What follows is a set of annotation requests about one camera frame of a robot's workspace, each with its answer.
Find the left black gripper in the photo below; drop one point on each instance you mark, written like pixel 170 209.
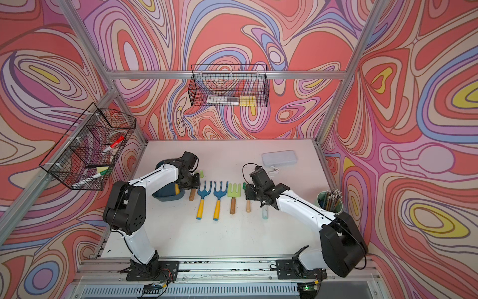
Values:
pixel 196 184

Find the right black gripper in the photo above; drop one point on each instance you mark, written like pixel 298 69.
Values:
pixel 249 192

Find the light green rake wooden handle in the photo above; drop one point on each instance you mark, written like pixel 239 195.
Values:
pixel 193 191

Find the dark green hand rake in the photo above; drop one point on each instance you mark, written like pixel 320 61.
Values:
pixel 248 203

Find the blue fork yellow handle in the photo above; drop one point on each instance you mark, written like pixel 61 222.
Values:
pixel 203 193
pixel 220 191

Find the teal storage box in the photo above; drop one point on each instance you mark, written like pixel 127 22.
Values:
pixel 168 190

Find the light blue hand fork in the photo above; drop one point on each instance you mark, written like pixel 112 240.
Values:
pixel 265 212

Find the lime green hand fork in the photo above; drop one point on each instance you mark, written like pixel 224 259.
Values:
pixel 234 192

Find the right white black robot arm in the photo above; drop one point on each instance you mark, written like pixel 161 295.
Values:
pixel 342 245

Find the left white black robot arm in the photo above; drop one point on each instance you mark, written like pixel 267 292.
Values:
pixel 126 209

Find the translucent plastic lidded box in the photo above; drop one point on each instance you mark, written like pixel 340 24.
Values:
pixel 279 158

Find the small white clip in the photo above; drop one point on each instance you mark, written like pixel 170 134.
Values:
pixel 275 170

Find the green cup of pencils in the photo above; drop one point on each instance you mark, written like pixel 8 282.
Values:
pixel 331 201

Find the red capped marker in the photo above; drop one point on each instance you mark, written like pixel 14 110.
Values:
pixel 116 143

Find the yellow item in back basket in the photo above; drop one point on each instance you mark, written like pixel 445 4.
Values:
pixel 248 101

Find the green capped marker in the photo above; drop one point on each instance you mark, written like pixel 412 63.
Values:
pixel 101 171

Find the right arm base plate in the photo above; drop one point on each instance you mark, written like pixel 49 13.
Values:
pixel 289 269

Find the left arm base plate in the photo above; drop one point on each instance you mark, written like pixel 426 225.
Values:
pixel 164 271

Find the left black wire basket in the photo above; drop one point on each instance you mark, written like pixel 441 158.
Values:
pixel 81 152

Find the black wire basket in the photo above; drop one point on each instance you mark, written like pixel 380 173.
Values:
pixel 81 152
pixel 223 84

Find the back black wire basket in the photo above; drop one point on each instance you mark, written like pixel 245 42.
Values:
pixel 223 84

